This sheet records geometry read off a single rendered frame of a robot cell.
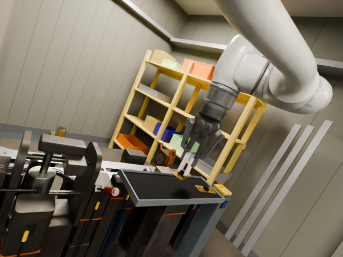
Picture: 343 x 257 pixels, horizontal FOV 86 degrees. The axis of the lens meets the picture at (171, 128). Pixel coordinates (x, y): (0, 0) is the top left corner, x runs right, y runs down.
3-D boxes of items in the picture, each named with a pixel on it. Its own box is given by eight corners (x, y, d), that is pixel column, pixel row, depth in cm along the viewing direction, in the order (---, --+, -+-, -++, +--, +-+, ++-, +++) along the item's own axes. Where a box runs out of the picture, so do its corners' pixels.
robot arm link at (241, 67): (205, 77, 51) (251, 95, 47) (231, 22, 49) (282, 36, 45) (211, 85, 62) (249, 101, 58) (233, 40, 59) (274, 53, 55)
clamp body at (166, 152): (146, 189, 139) (166, 148, 133) (155, 202, 129) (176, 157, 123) (137, 189, 134) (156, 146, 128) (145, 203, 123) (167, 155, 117)
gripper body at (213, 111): (230, 112, 57) (217, 139, 59) (206, 102, 61) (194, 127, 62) (226, 109, 51) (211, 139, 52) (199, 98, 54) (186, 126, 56)
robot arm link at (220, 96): (214, 86, 61) (206, 103, 62) (206, 79, 53) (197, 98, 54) (240, 97, 57) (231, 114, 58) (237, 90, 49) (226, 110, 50)
